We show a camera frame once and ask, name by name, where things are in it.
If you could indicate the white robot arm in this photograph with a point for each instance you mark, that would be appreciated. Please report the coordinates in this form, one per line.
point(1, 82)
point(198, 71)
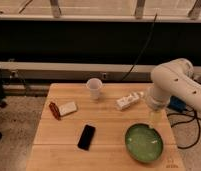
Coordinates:
point(173, 78)

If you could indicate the white eraser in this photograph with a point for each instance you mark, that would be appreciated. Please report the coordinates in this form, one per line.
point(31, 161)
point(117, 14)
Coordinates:
point(67, 108)

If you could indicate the white plastic cup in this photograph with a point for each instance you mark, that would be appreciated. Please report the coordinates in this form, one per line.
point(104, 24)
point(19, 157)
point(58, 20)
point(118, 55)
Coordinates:
point(94, 86)

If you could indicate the white tube bottle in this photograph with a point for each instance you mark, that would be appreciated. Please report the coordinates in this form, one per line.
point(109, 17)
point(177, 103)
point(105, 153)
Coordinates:
point(127, 101)

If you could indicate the brown snack bar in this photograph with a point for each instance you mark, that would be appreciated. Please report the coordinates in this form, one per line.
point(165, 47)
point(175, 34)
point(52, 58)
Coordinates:
point(55, 111)

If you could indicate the black smartphone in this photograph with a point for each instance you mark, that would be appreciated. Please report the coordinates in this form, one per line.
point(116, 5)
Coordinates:
point(86, 137)

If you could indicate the translucent pusher tool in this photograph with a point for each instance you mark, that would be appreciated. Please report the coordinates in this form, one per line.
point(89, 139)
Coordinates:
point(154, 118)

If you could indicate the green plate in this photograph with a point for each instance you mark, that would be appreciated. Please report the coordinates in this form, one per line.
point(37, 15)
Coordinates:
point(143, 143)

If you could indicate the blue box on floor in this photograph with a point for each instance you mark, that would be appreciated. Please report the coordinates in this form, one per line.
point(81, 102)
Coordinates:
point(176, 104)

